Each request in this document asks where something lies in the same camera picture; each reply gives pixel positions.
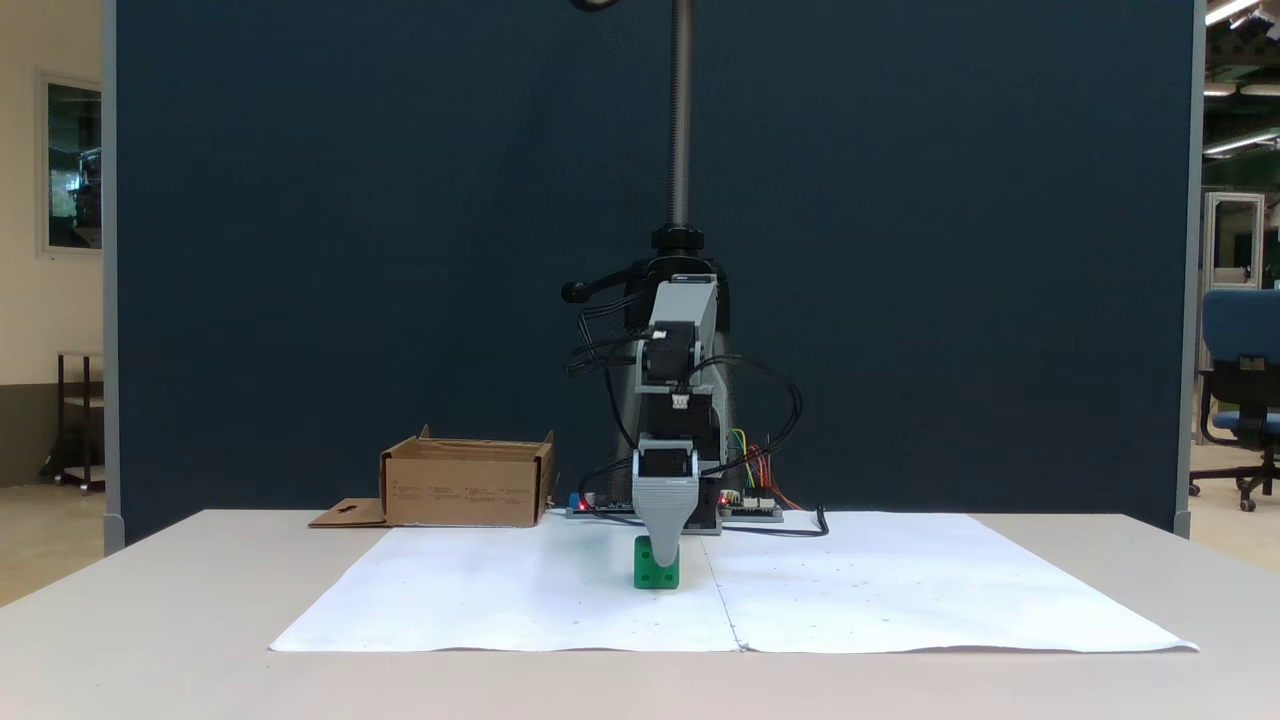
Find long black connector cable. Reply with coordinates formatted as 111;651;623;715
720;504;830;539

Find coloured jumper wires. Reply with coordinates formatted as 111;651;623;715
728;428;803;512

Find black forearm cable loop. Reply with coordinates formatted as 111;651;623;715
565;296;651;453

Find black camera stand pole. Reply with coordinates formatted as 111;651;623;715
560;0;733;305

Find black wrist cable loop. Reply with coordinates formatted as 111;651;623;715
698;354;804;479

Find dark blue partition panel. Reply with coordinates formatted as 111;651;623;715
102;0;1207;549

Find framed wall window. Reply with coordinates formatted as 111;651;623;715
37;71;105;258

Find circuit board with jumper wires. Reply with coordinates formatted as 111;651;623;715
720;494;785;524

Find blue circuit board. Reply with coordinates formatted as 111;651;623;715
564;492;639;521

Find white paper sheet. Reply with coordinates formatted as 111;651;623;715
700;511;1200;655
269;511;743;654

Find green dice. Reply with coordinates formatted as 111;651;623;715
633;536;682;591

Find brown cardboard box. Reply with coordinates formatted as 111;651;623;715
308;424;557;530

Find blue office chair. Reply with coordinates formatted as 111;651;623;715
1189;289;1280;514

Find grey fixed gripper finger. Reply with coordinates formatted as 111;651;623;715
632;478;702;567

